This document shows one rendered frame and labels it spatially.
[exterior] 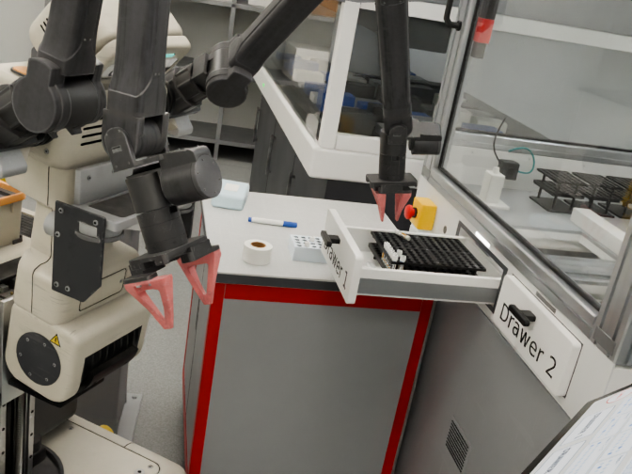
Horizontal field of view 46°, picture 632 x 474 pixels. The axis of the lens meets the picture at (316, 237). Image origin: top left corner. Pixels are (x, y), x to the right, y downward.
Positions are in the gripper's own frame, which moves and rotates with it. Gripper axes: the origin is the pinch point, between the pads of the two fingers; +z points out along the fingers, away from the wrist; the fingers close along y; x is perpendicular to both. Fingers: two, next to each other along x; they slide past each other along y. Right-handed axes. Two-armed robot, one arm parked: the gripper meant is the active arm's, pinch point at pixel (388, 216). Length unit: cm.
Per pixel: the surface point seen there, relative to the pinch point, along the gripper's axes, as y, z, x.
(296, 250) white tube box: -18.3, 15.5, 19.7
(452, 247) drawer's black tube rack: 16.6, 9.7, 3.7
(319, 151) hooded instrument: -4, 7, 80
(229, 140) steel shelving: -25, 77, 371
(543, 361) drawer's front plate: 21.2, 15.7, -37.7
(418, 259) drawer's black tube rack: 5.6, 8.0, -5.6
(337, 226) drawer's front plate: -11.0, 3.1, 3.7
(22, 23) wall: -171, 2, 428
